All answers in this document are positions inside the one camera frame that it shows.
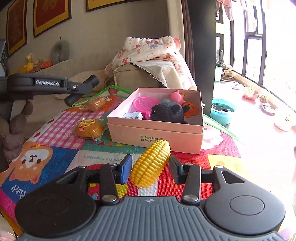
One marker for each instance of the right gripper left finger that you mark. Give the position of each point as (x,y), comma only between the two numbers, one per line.
(110,175)

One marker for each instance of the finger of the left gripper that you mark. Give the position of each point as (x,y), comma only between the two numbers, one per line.
(71,99)
(83,88)

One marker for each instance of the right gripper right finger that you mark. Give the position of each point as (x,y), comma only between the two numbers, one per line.
(190,175)

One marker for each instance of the yellow corn toy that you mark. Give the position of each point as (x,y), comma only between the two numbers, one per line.
(149,166)

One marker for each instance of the white battery holder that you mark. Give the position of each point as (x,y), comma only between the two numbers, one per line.
(134,116)

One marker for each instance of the pink plastic strainer scoop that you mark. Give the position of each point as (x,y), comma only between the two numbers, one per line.
(144,105)

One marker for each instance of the black plush toy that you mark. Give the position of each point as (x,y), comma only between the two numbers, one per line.
(170,112)

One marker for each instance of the small pink pig toy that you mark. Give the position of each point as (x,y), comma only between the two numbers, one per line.
(177,97)

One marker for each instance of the gloved left hand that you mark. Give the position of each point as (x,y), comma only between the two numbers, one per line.
(12,136)

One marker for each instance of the folded beige blanket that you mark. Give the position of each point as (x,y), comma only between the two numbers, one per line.
(81,77)

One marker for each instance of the packaged round bread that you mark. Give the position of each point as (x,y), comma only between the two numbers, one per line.
(95,104)

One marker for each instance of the yellow duck plush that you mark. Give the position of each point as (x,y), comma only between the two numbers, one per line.
(29,67)

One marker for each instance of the orange plush toy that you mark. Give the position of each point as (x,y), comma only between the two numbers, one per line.
(40,65)

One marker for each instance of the packaged bun yellow label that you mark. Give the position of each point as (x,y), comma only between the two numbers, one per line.
(90,128)

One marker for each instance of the pink cardboard box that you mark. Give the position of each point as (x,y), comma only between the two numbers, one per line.
(159,122)

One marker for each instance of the colourful play mat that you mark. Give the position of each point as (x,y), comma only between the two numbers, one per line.
(54,149)

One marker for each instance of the grey neck pillow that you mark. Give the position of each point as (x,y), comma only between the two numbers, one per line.
(60,51)

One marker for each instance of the framed red picture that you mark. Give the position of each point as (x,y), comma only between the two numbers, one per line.
(16,26)
(49,13)

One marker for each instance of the orange pumpkin toy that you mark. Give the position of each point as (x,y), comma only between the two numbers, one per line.
(190,109)

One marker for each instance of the floral blanket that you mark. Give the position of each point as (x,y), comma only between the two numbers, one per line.
(150,63)

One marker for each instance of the teal round container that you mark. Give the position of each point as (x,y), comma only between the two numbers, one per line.
(222,111)

